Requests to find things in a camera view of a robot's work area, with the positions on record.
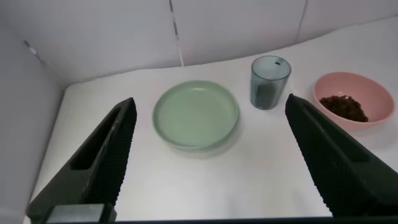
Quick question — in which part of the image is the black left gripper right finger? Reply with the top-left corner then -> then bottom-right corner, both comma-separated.
285,93 -> 398,218

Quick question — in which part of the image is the pale green round plate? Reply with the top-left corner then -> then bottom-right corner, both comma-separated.
152,80 -> 241,152

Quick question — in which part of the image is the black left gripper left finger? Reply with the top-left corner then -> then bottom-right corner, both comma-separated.
26,97 -> 138,222

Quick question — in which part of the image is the dark brown granular solid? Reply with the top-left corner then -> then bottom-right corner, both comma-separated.
319,95 -> 369,123

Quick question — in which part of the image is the pink bowl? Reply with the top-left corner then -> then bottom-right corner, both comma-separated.
313,72 -> 396,131

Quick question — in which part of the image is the transparent blue ribbed cup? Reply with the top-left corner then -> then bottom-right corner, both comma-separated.
250,55 -> 292,111

